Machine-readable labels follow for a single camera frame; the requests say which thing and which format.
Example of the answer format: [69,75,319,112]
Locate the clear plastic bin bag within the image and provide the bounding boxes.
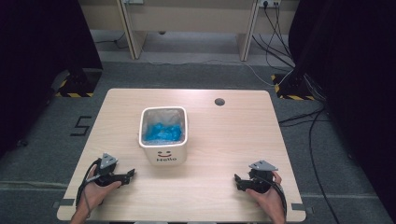
[141,108,187,145]

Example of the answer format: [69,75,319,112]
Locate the black cables from socket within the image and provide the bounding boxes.
[251,2,297,73]

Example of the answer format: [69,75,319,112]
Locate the long black floor cable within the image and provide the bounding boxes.
[307,111,342,224]

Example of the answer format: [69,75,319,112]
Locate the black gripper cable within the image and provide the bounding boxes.
[261,175,288,218]
[75,158,104,219]

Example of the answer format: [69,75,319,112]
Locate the white smiley face bin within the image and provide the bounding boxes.
[138,105,190,166]

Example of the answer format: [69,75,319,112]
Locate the beige desk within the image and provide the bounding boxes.
[78,0,302,63]

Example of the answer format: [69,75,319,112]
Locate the black stand base hazard tape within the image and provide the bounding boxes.
[270,73,318,102]
[54,68,104,99]

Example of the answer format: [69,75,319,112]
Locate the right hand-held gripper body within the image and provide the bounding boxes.
[246,160,279,194]

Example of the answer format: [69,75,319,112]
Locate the black curtain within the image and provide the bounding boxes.
[288,0,396,216]
[0,0,105,158]

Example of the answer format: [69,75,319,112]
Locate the person's left hand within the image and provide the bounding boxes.
[77,167,122,217]

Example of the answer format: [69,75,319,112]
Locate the blue waste pile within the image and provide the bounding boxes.
[144,121,183,143]

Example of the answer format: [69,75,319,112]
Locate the white floor cable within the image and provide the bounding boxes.
[141,58,294,88]

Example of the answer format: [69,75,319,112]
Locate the person's right hand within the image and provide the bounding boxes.
[246,171,287,218]

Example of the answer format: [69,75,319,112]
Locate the short black floor cable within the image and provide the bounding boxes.
[93,32,131,50]

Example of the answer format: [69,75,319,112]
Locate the white wall socket with plugs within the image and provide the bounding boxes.
[258,0,282,8]

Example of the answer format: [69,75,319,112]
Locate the black floor cable pair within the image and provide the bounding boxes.
[277,106,332,128]

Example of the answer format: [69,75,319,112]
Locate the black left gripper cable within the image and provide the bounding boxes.
[75,158,104,219]

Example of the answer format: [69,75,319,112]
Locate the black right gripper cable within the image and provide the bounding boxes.
[261,175,288,218]

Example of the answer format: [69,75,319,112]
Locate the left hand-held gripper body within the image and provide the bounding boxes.
[93,152,126,188]

